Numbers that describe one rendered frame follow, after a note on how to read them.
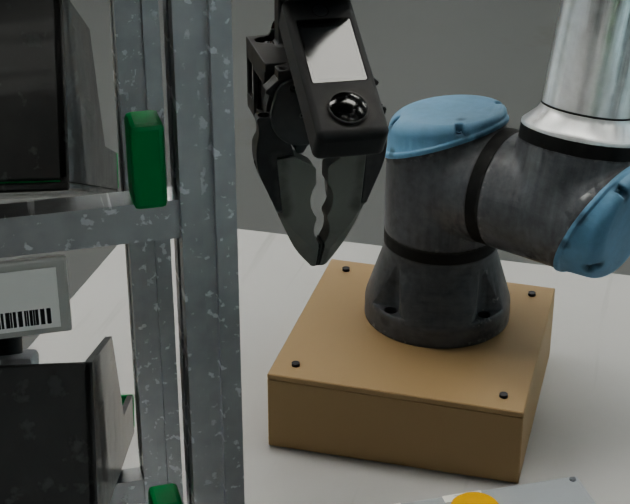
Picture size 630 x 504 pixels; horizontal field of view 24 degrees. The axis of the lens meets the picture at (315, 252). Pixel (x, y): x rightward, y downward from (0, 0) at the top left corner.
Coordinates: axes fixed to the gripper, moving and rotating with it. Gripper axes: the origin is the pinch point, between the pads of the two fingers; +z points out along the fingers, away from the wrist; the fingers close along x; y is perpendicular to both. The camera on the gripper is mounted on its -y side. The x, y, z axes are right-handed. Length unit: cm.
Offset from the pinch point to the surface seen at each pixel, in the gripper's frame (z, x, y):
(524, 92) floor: 121, -155, 329
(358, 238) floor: 122, -73, 239
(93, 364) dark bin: -14.0, 18.9, -34.7
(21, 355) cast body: -7.5, 21.6, -22.1
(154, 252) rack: -13.8, 14.8, -24.5
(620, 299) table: 36, -50, 49
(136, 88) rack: -22.3, 15.2, -24.6
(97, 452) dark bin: -10.4, 19.1, -36.0
